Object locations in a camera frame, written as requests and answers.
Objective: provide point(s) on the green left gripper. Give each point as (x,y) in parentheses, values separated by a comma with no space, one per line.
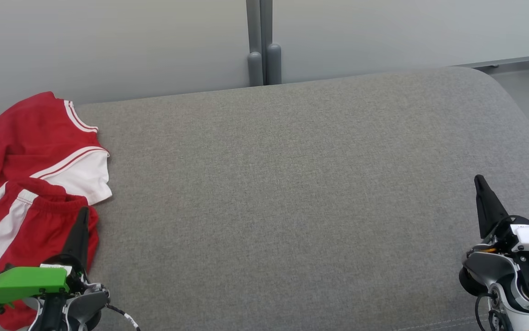
(30,282)

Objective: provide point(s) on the red shorts with white stripes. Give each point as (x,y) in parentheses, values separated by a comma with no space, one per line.
(34,234)

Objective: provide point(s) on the red jersey with white sleeves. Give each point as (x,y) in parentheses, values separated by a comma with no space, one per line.
(25,138)

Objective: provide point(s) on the grey partition base rail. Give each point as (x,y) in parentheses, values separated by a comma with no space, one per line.
(512,61)

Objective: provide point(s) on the grey partition post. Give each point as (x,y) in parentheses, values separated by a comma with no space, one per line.
(273,64)
(253,27)

